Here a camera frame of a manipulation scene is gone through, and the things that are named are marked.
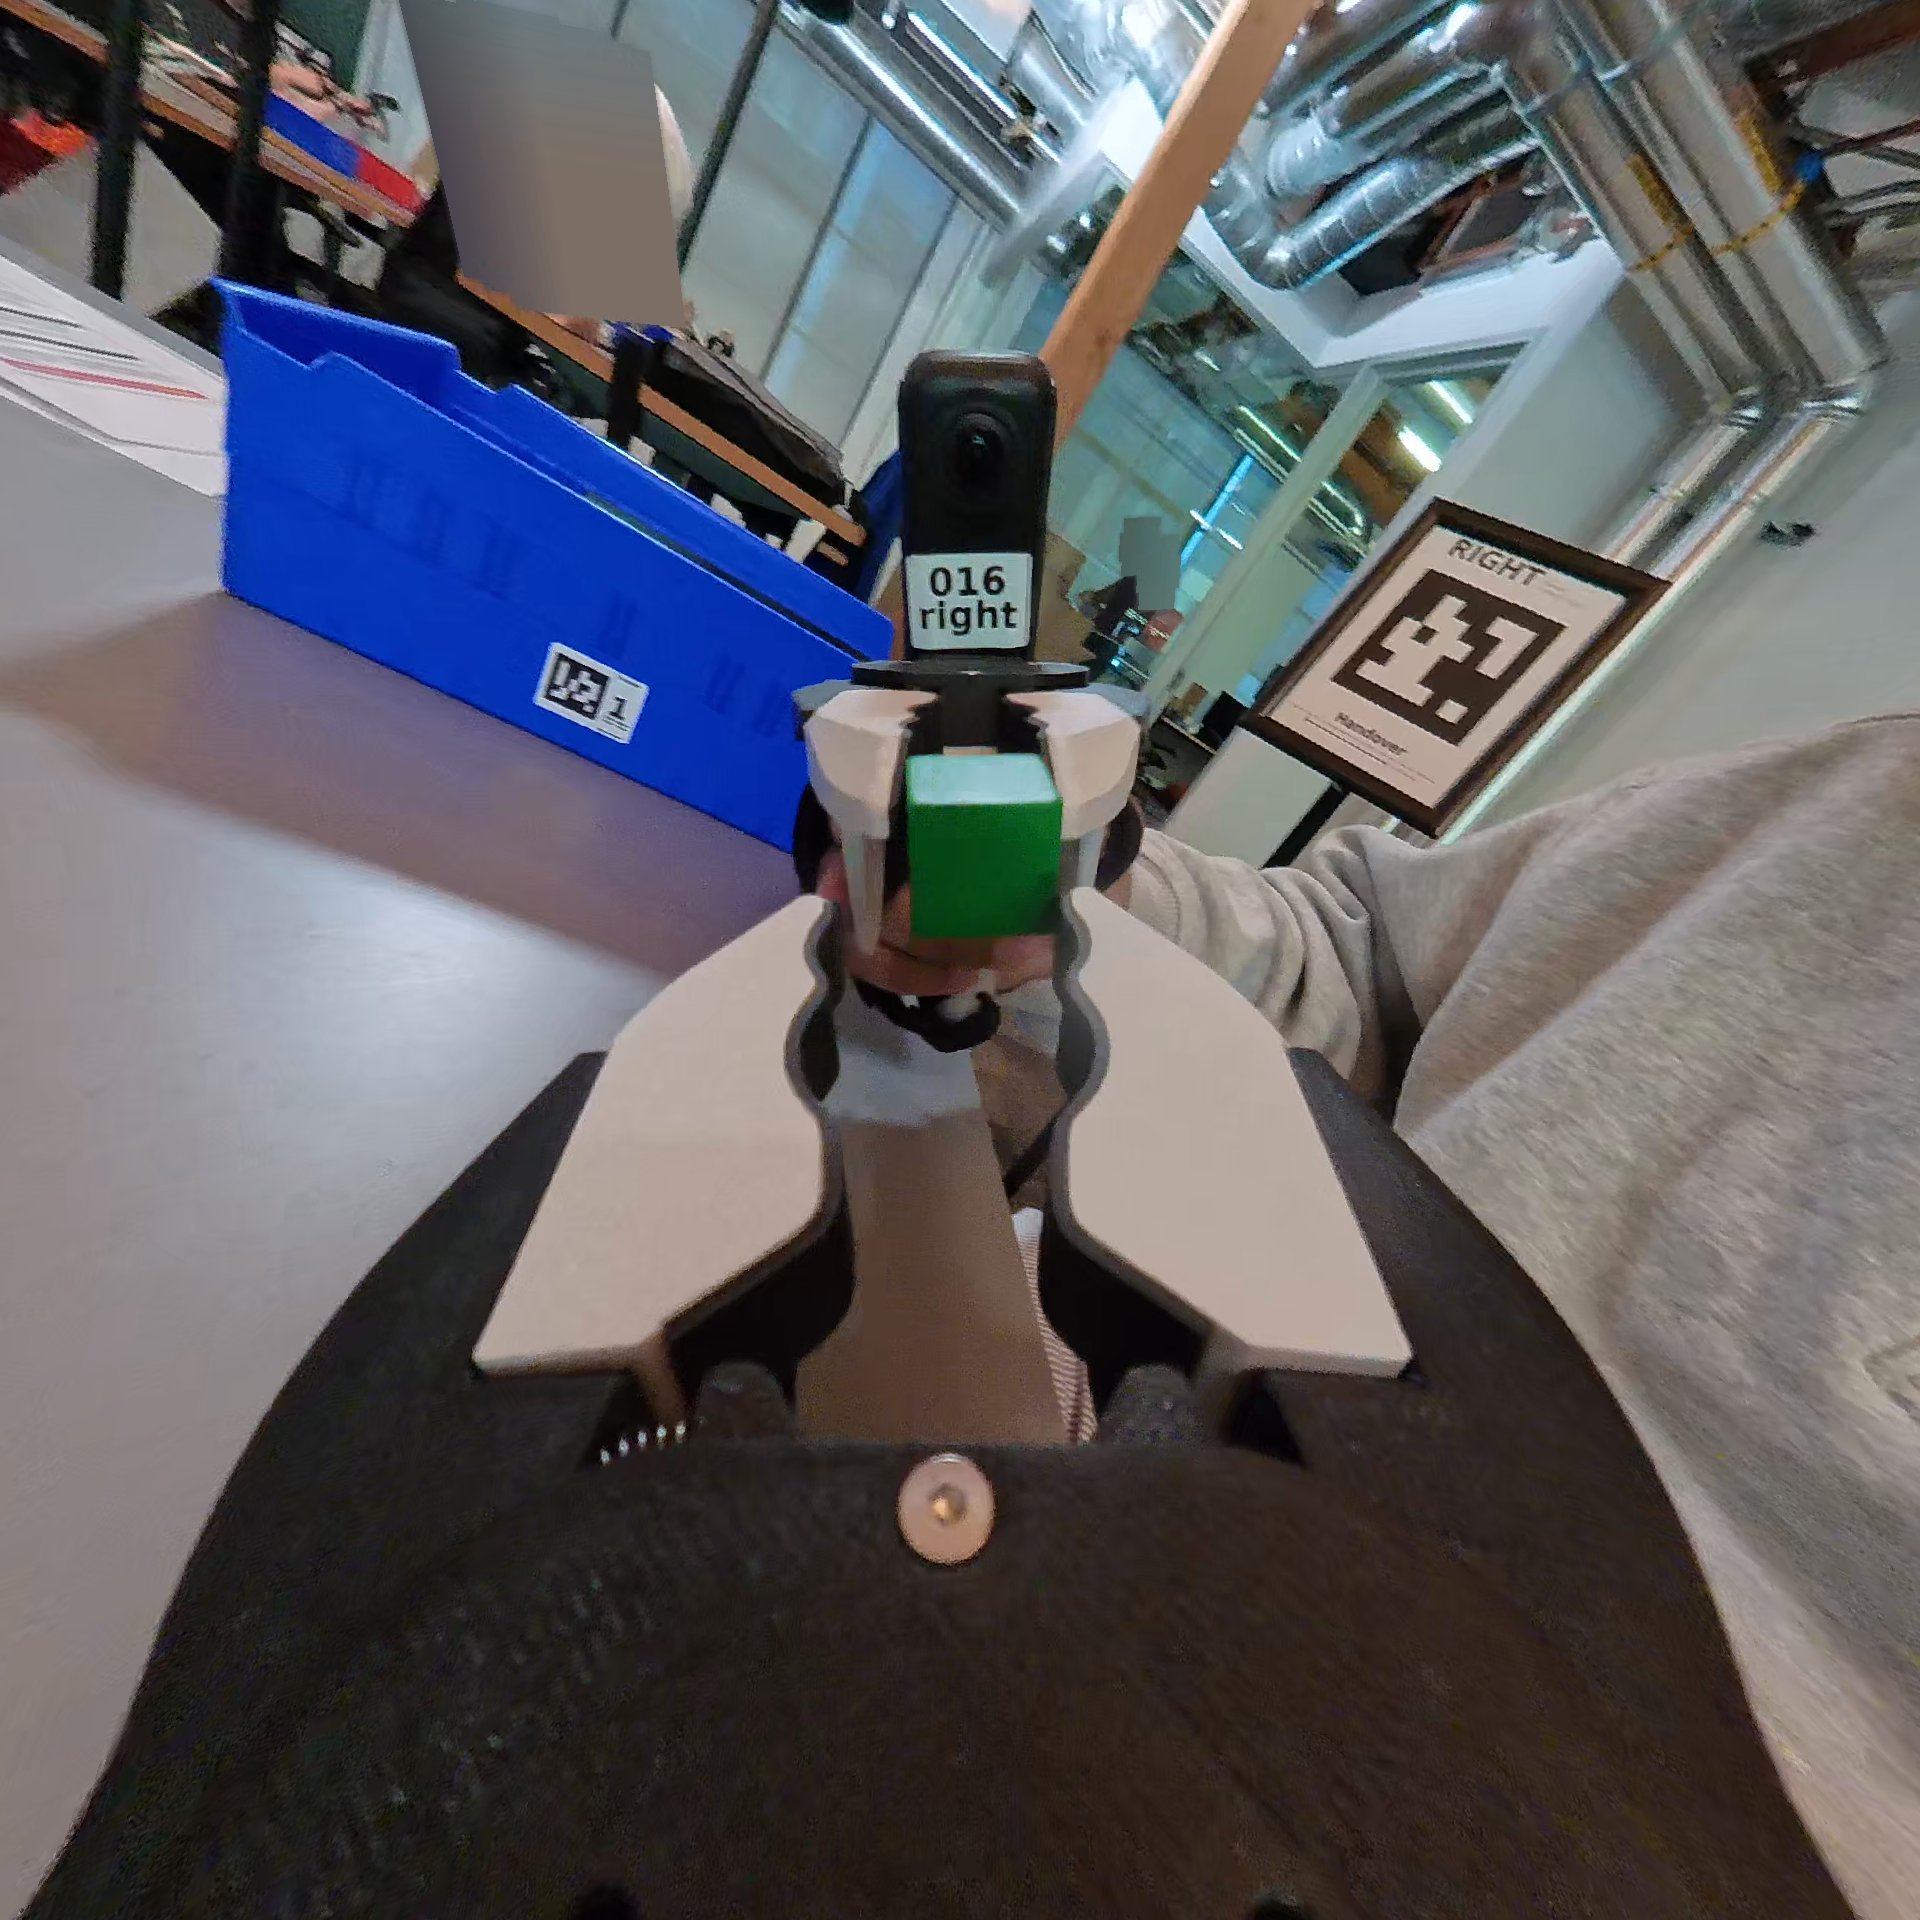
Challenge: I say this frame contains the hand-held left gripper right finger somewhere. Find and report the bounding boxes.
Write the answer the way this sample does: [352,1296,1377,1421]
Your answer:
[1048,887,1415,1408]

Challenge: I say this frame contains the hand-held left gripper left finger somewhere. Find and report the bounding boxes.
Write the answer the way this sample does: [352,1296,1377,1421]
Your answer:
[472,896,847,1420]

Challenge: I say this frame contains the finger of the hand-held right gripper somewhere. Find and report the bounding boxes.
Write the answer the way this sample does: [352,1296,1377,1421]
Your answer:
[1035,692,1152,888]
[803,692,922,956]

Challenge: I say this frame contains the green cube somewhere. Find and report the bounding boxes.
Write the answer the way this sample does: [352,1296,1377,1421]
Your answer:
[904,752,1068,942]

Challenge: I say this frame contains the person's right forearm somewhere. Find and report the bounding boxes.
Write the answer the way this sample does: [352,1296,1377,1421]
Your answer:
[1122,816,1442,1119]

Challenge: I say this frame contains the grey desk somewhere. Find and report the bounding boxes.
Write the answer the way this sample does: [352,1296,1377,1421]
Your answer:
[0,247,1052,1914]

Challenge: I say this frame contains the person's right hand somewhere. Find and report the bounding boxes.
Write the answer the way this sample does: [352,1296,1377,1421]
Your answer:
[853,931,1072,1004]

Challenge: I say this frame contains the white striped cloth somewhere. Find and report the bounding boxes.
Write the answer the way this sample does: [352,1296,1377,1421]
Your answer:
[1018,1212,1095,1445]

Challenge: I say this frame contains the wooden beam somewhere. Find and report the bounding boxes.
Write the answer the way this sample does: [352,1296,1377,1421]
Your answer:
[1035,0,1325,452]

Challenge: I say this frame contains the framed marker sign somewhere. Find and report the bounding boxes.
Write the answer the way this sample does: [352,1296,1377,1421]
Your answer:
[1236,499,1671,863]

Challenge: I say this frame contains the wooden workbench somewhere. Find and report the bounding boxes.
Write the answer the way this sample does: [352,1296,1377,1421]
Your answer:
[0,0,873,543]

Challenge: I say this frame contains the person's grey sweatshirt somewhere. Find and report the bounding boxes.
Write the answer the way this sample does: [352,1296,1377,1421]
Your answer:
[1352,718,1920,1920]

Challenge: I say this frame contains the blue bin with tag label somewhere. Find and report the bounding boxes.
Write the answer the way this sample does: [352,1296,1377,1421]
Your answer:
[210,277,896,851]

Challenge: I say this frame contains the white paper sheet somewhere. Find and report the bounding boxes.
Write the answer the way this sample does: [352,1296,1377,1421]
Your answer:
[0,255,227,496]

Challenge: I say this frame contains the silver ventilation duct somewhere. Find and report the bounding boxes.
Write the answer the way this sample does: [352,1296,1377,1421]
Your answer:
[1201,0,1896,504]

